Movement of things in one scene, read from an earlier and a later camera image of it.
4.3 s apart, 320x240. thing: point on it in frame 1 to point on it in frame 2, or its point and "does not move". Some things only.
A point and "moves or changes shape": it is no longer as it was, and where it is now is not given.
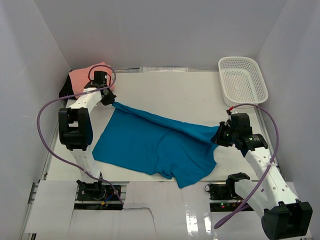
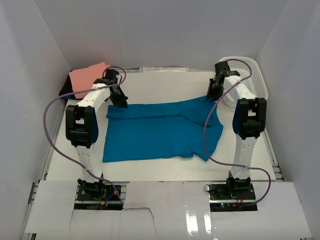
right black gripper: [217, 138] to [215, 97]
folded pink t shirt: [80, 78] does not move
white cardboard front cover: [152, 210] does not move
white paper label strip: [163, 69] does not move
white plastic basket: [242, 81] does not move
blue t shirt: [131, 138] moves or changes shape
